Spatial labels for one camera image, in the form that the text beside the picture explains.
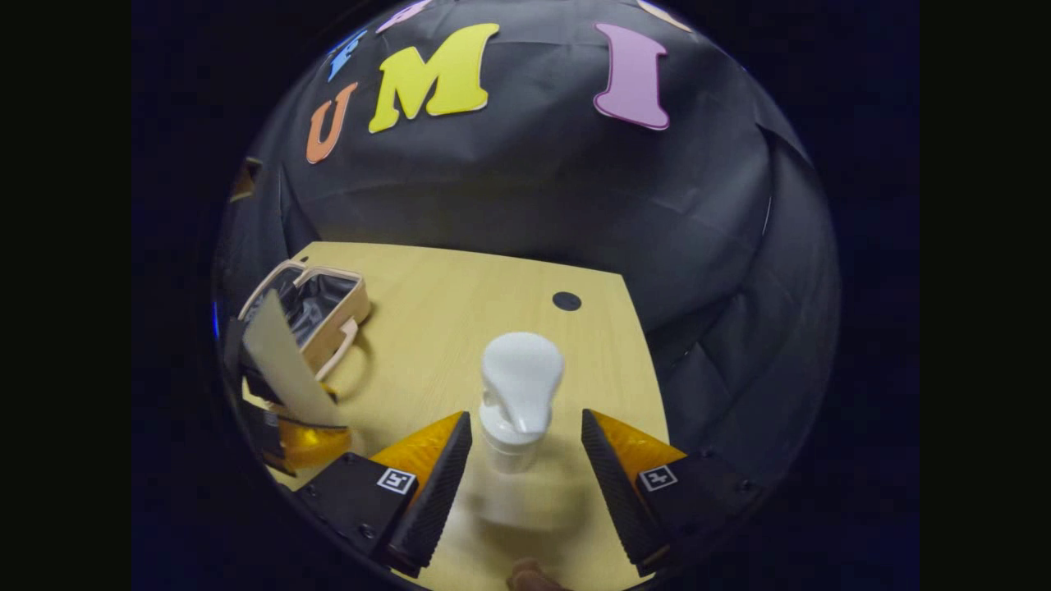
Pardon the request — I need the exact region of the white cosmetic tube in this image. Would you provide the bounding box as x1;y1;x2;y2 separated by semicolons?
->
242;310;350;429

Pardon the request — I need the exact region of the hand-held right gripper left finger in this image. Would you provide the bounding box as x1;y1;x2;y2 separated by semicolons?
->
291;412;475;580

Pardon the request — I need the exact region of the white pump bottle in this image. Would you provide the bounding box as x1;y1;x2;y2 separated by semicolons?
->
472;331;567;526

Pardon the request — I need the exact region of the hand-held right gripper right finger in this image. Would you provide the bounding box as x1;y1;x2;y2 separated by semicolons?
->
581;409;777;577

